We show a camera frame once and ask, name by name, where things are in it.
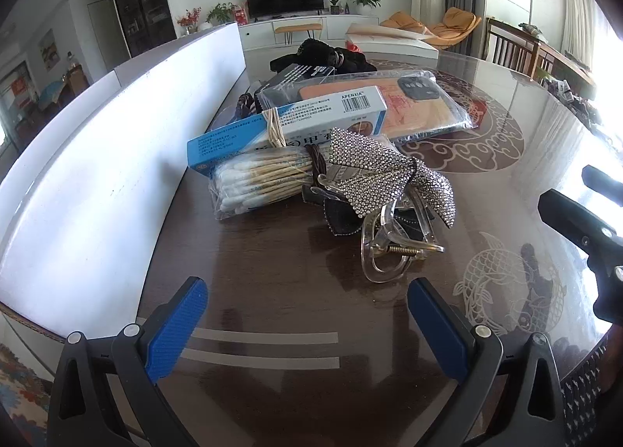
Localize clear claw hair clip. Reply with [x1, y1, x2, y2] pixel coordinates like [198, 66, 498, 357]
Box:
[360, 194, 446, 285]

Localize orange phone case packet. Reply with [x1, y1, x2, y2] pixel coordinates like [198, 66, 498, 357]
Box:
[255, 70, 480, 144]

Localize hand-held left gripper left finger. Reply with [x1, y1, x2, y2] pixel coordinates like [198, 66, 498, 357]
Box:
[46, 276, 210, 447]

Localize person's patterned dark clothing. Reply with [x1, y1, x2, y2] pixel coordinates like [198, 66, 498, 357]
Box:
[560, 330, 623, 434]

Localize black plush garment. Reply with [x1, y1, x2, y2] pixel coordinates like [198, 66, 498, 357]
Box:
[270, 38, 378, 75]

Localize white window curtain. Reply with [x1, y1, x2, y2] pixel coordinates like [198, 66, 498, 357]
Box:
[562, 0, 600, 74]

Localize red flower bouquet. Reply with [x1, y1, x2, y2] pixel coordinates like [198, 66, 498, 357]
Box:
[176, 7, 202, 35]

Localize white flat box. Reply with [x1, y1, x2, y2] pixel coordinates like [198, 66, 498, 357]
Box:
[345, 23, 439, 61]

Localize white television cabinet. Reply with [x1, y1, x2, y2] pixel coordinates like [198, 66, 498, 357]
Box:
[238, 14, 380, 51]

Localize patterned rug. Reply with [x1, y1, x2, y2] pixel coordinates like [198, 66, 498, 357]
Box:
[0, 345, 55, 424]

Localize leafy potted plant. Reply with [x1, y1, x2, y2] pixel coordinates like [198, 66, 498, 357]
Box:
[206, 2, 239, 25]

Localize orange lounge chair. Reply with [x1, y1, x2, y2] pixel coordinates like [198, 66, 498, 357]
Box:
[380, 6, 482, 50]

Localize beige elastic band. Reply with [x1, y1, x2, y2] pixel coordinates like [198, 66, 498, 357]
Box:
[262, 107, 289, 149]

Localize long white board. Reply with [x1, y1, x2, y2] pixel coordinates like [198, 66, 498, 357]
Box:
[114, 21, 246, 234]
[0, 70, 169, 345]

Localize brown braided hair tie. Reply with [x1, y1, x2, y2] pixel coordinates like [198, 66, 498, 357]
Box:
[304, 144, 333, 177]
[238, 93, 260, 123]

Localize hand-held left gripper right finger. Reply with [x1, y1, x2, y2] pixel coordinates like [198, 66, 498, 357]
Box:
[407, 276, 568, 447]

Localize orange stool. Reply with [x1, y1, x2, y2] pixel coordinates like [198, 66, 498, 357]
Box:
[273, 20, 324, 45]

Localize black bow hair clip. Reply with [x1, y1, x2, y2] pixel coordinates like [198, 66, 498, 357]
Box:
[302, 184, 371, 236]

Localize white door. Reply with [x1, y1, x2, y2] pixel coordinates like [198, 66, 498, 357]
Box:
[86, 0, 116, 76]

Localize clear glasses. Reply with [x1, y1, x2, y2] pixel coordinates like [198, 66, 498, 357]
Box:
[213, 92, 266, 132]

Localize framed wall painting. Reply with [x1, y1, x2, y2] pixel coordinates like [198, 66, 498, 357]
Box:
[38, 28, 62, 71]

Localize wooden sideboard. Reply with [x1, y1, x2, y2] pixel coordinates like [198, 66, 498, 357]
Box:
[530, 28, 597, 103]

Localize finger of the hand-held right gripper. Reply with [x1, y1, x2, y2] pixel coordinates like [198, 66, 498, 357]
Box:
[538, 188, 618, 254]
[581, 164, 623, 197]

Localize blue medicine box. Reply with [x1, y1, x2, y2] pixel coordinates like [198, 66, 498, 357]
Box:
[187, 86, 389, 180]

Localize black cardboard box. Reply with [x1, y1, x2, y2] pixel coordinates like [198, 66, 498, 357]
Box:
[253, 63, 336, 98]

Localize rhinestone bow hair clip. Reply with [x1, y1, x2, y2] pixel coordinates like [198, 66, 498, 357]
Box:
[319, 127, 458, 225]

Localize cotton swab packet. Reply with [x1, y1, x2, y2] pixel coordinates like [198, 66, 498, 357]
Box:
[208, 148, 317, 222]

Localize wooden chair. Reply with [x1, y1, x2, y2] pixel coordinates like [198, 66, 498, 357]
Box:
[485, 19, 541, 79]

